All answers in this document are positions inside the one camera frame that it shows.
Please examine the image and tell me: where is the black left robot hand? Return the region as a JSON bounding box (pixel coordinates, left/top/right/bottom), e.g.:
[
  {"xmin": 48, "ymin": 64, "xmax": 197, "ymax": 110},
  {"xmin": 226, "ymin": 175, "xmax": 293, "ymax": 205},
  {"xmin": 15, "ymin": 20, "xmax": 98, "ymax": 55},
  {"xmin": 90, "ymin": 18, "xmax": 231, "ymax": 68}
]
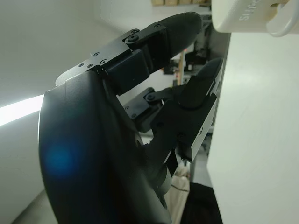
[{"xmin": 38, "ymin": 11, "xmax": 225, "ymax": 224}]

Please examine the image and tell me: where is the white toaster lever knob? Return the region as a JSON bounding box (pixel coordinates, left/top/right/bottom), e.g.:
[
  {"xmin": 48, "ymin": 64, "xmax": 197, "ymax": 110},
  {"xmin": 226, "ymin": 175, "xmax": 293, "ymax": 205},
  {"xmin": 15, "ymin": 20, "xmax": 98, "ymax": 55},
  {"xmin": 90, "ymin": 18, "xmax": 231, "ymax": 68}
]
[{"xmin": 266, "ymin": 2, "xmax": 299, "ymax": 38}]

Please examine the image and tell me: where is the cream white two-slot toaster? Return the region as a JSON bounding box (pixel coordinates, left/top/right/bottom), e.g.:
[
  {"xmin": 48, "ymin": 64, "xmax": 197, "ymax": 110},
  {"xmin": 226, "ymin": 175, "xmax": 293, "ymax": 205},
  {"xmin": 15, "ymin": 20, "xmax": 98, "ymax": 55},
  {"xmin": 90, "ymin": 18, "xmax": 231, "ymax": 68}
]
[{"xmin": 211, "ymin": 0, "xmax": 299, "ymax": 34}]

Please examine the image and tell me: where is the beige cloth bag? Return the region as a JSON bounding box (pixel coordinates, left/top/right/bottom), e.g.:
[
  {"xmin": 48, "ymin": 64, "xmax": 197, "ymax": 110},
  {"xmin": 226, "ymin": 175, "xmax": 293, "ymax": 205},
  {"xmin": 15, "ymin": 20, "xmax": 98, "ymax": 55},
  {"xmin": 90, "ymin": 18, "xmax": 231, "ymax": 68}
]
[{"xmin": 167, "ymin": 163, "xmax": 190, "ymax": 224}]

